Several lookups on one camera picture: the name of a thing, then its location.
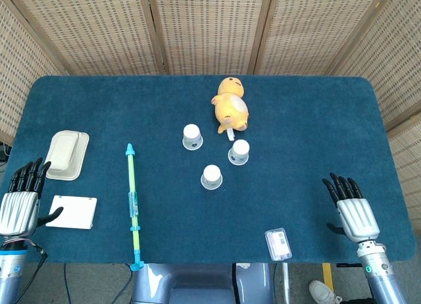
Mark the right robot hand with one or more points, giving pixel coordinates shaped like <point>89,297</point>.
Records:
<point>356,215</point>

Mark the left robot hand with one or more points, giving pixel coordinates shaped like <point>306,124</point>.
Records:
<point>18,212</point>

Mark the white floral paper cup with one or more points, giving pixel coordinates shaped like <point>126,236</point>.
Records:
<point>211,176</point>
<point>239,151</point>
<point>192,136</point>

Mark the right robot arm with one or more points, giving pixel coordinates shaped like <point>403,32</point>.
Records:
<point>381,277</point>

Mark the white flat box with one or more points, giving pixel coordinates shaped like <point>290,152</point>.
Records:
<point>75,212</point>

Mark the woven bamboo screen panel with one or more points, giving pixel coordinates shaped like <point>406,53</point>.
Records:
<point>394,60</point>
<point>210,27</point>
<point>312,27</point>
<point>19,70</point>
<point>408,159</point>
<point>92,27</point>

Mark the beige pulp food container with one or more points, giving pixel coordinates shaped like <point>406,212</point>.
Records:
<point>65,149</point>

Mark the white shoe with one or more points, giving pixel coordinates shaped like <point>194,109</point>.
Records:
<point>320,291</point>

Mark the clear package purple items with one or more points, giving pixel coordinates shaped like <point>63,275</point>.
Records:
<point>278,244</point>

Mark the silver table leg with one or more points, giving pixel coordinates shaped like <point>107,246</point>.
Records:
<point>285,284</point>

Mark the blue felt table cloth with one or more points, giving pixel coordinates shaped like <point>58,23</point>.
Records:
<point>296,136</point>

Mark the green blue tube toy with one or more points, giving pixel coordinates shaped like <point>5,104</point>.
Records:
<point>132,172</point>

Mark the yellow plush toy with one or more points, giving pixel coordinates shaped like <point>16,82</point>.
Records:
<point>230,106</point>

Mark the grey robot torso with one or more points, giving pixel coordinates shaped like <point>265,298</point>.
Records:
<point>197,277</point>

